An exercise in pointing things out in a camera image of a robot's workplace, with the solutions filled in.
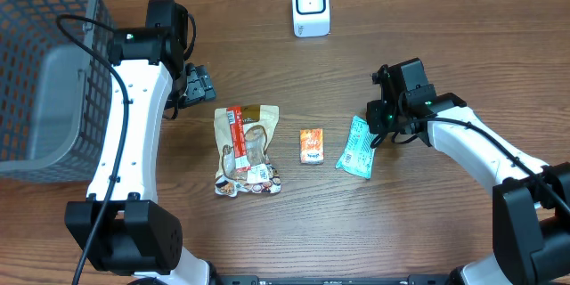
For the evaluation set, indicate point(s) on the orange small packet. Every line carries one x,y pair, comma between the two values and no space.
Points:
311,146

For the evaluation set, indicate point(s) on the red candy bar wrapper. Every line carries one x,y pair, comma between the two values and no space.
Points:
234,116

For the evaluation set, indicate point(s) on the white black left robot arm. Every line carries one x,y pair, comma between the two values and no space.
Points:
120,226

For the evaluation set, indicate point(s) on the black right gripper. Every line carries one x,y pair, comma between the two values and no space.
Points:
376,116

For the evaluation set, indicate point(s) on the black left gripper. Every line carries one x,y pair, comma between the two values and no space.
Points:
199,85

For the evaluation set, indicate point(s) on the white barcode scanner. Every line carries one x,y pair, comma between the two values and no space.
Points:
311,18

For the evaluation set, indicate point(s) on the grey plastic mesh basket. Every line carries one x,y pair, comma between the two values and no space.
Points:
55,98

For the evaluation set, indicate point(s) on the teal tissue packet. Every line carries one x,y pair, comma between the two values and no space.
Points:
357,157

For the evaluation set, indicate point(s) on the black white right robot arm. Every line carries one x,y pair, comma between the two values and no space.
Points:
530,197

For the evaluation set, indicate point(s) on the beige snack pouch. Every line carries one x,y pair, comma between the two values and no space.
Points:
259,122

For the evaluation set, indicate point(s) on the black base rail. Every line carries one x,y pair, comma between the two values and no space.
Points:
413,279

